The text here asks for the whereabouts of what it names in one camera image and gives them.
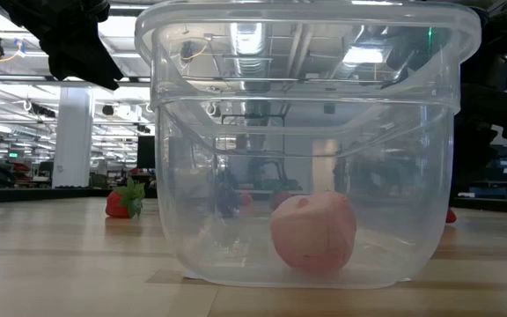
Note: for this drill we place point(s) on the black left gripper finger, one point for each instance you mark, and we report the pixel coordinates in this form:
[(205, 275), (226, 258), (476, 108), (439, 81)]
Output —
[(86, 61)]

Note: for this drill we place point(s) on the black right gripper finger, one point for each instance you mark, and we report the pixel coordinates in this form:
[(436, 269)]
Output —
[(473, 158)]

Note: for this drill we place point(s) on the pink peach half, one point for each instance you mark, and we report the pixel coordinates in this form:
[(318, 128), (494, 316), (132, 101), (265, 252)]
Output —
[(313, 233)]

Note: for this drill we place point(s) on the clear plastic tupperware container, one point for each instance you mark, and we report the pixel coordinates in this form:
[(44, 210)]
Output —
[(236, 246)]

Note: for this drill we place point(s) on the black screen on cart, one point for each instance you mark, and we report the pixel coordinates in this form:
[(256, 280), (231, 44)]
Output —
[(506, 165)]

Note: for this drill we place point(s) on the black round ceiling fixture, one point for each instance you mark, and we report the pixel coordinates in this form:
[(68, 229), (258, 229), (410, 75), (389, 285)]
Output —
[(108, 110)]

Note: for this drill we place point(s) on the white building pillar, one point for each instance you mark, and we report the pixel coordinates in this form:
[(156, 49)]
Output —
[(73, 141)]

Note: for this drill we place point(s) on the black background monitor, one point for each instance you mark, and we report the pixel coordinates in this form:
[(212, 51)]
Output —
[(145, 152)]

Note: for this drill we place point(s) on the green exit sign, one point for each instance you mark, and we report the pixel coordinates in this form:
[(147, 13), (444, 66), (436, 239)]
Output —
[(13, 154)]

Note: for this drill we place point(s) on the silver ventilation duct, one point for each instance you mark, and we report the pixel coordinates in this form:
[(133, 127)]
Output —
[(247, 44)]

